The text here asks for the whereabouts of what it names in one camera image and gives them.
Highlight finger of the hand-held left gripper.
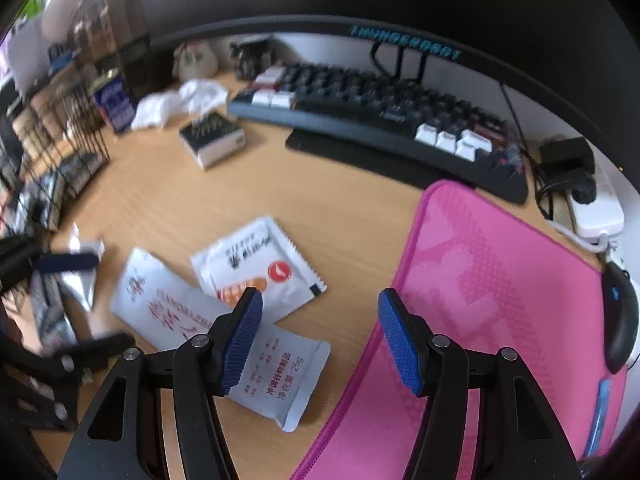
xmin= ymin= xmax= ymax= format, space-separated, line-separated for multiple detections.
xmin=0 ymin=237 xmax=101 ymax=291
xmin=0 ymin=332 xmax=137 ymax=431

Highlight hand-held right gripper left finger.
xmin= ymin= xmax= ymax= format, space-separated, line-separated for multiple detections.
xmin=57 ymin=287 xmax=264 ymax=480

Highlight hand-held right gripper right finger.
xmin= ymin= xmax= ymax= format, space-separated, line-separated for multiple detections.
xmin=377 ymin=287 xmax=583 ymax=480

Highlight silver foil sachet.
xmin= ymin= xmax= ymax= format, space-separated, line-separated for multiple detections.
xmin=30 ymin=225 xmax=107 ymax=348

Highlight black tissue packet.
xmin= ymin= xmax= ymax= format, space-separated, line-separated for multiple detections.
xmin=20 ymin=175 xmax=68 ymax=231
xmin=60 ymin=152 xmax=108 ymax=193
xmin=179 ymin=112 xmax=247 ymax=171

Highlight white sachet with orange print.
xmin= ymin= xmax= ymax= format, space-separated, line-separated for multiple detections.
xmin=189 ymin=216 xmax=328 ymax=318

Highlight white sachet with red characters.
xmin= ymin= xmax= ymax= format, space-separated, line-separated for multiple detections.
xmin=109 ymin=246 xmax=332 ymax=433

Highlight black wire basket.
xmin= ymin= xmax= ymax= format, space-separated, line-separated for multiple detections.
xmin=0 ymin=67 xmax=112 ymax=233

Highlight pink mouse pad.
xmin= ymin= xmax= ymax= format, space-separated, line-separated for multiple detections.
xmin=290 ymin=179 xmax=630 ymax=480

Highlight blue luncheon meat can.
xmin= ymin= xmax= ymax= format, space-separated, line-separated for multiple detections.
xmin=91 ymin=71 xmax=137 ymax=135

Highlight black wrist rest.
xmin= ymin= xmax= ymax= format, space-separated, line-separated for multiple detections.
xmin=285 ymin=129 xmax=481 ymax=192

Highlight crumpled white tissue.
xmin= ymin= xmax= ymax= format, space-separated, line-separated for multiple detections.
xmin=131 ymin=79 xmax=230 ymax=132

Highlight black computer mouse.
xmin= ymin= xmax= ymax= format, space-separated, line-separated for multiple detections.
xmin=600 ymin=260 xmax=640 ymax=375

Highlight white power strip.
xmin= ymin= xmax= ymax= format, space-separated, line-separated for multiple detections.
xmin=567 ymin=180 xmax=626 ymax=238

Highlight small beige figurine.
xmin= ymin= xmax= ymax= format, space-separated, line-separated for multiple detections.
xmin=172 ymin=40 xmax=221 ymax=81

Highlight tinted cosmetics organizer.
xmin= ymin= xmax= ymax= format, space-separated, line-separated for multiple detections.
xmin=70 ymin=0 xmax=151 ymax=86

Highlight black power adapter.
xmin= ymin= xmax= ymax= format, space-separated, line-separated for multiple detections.
xmin=537 ymin=136 xmax=597 ymax=186

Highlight black keyboard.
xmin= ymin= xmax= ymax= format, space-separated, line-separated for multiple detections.
xmin=226 ymin=62 xmax=530 ymax=206

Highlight white desk fan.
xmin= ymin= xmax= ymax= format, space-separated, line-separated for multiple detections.
xmin=40 ymin=0 xmax=108 ymax=41

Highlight small black jar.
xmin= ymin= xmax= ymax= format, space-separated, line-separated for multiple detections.
xmin=231 ymin=40 xmax=273 ymax=81

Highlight blue strap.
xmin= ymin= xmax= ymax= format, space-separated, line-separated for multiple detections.
xmin=585 ymin=379 xmax=613 ymax=456

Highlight white power cable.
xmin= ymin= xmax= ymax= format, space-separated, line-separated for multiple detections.
xmin=554 ymin=221 xmax=622 ymax=257

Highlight black monitor cables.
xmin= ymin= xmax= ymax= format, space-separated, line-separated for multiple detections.
xmin=369 ymin=39 xmax=432 ymax=80

